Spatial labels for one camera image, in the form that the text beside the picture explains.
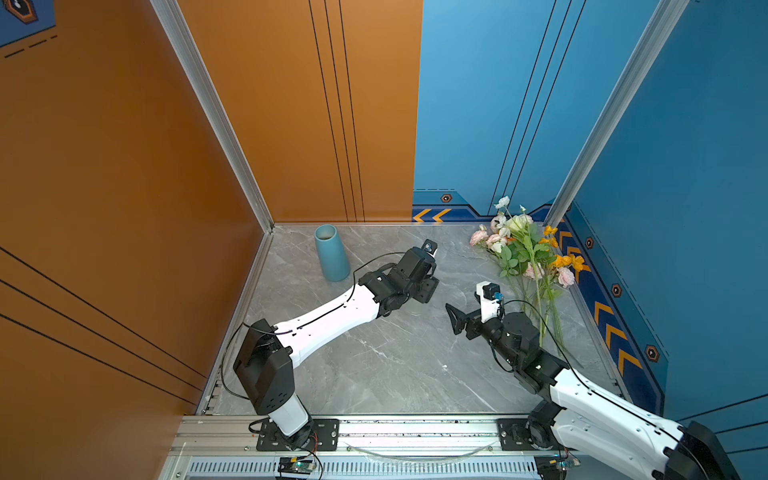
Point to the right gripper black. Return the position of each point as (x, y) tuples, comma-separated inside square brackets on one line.
[(473, 320)]

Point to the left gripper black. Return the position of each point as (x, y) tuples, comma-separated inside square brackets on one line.
[(428, 287)]

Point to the cream rose with leaves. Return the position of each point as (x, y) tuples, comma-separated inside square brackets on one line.
[(531, 252)]

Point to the pink rose spray with leaves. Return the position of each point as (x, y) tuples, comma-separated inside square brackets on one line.
[(489, 237)]

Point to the white poppy fuzzy green stem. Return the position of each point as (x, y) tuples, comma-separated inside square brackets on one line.
[(502, 216)]

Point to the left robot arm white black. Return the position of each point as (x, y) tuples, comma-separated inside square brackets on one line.
[(268, 355)]

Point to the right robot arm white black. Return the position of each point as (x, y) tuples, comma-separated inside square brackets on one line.
[(575, 413)]

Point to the teal ceramic vase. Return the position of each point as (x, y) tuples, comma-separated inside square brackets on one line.
[(331, 253)]

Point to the pink peony flower stem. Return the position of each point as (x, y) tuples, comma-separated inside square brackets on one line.
[(550, 327)]

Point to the orange flower stem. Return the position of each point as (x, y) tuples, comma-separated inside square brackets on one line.
[(559, 271)]

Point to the green circuit board right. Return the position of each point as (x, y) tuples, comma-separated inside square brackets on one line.
[(556, 467)]

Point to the green circuit board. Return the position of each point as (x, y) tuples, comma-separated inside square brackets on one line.
[(295, 467), (556, 467)]

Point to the green circuit board left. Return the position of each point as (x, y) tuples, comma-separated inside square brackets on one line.
[(295, 467)]

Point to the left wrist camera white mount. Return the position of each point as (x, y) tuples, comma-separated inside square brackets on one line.
[(430, 247)]

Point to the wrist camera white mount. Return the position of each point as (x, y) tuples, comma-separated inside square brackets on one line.
[(490, 299), (430, 247)]

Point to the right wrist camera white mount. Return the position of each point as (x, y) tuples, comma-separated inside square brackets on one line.
[(490, 299)]

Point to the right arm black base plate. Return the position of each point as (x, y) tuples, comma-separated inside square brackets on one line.
[(524, 435)]

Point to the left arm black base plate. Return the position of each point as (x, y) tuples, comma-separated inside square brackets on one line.
[(317, 436)]

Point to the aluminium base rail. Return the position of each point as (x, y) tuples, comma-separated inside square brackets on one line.
[(369, 447)]

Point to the aluminium corner post right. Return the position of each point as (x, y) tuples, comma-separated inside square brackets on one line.
[(652, 40)]

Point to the aluminium corner post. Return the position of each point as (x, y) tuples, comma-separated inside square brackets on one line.
[(176, 29), (652, 40)]

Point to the aluminium corner post left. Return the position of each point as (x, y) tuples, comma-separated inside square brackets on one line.
[(176, 29)]

